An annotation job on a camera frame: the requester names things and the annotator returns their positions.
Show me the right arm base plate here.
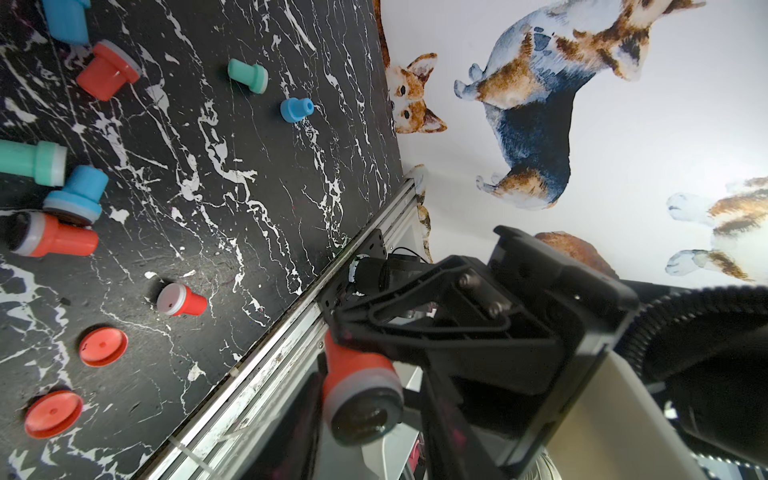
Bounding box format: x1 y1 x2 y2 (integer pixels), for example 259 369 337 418
317 227 433 319

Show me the red cap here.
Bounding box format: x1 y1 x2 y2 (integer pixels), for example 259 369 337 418
78 327 128 368
24 390 84 439

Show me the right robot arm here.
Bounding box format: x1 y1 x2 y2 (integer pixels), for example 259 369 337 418
322 226 767 479

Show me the green stamp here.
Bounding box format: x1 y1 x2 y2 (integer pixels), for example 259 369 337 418
227 59 269 95
1 140 67 187

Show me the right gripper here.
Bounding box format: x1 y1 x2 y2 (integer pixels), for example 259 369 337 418
328 226 639 478

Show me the blue stamp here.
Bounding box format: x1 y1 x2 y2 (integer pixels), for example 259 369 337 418
41 0 91 46
42 165 108 226

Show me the blue stamp cap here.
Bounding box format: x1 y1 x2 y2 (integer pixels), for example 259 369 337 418
280 98 315 124

